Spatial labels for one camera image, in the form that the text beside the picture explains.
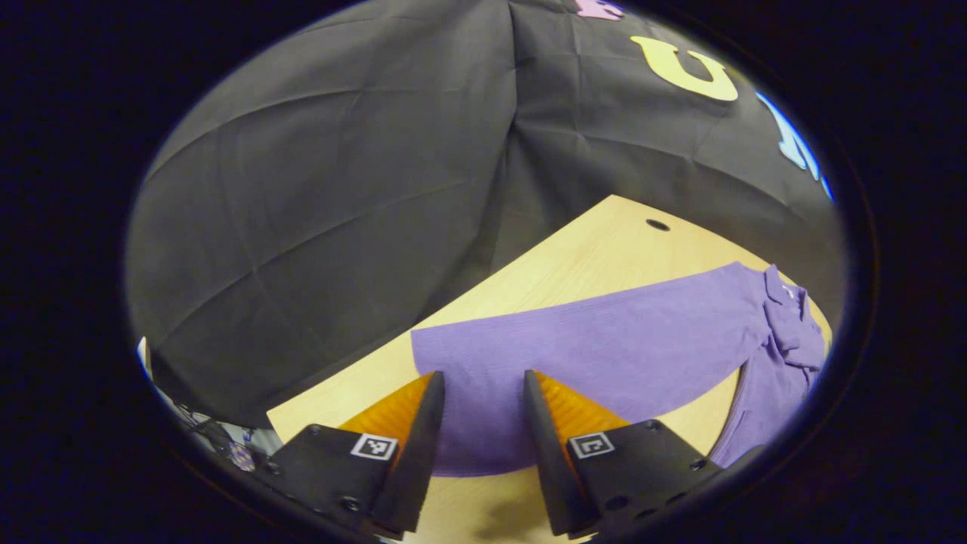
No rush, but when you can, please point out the bundle of dark cables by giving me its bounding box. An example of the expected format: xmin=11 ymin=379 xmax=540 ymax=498
xmin=170 ymin=408 xmax=280 ymax=473

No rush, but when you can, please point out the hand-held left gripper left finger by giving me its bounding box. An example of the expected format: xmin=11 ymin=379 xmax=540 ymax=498
xmin=261 ymin=370 xmax=446 ymax=541

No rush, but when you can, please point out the black backdrop cloth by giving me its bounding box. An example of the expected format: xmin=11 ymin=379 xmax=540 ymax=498
xmin=125 ymin=0 xmax=845 ymax=428

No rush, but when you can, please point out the purple button shirt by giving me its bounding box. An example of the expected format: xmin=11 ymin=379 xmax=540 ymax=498
xmin=410 ymin=261 xmax=828 ymax=478

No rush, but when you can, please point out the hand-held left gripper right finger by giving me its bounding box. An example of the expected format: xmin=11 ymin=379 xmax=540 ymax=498
xmin=523 ymin=369 xmax=764 ymax=539

